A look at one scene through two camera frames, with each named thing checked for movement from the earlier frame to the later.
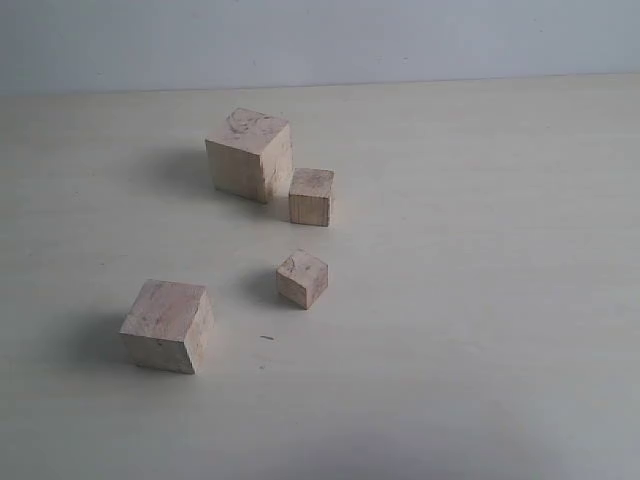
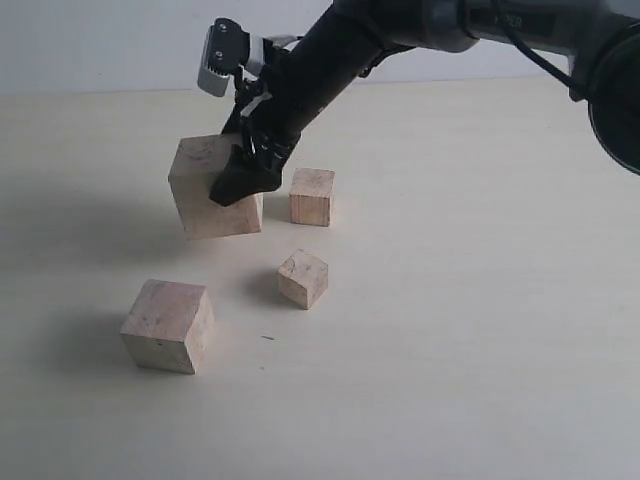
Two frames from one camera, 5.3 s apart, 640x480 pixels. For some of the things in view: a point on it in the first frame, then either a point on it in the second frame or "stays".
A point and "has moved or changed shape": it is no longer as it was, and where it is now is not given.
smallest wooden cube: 302,278 stays
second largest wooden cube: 170,326 stays
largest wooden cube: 251,155 has moved or changed shape
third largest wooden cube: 309,196 stays
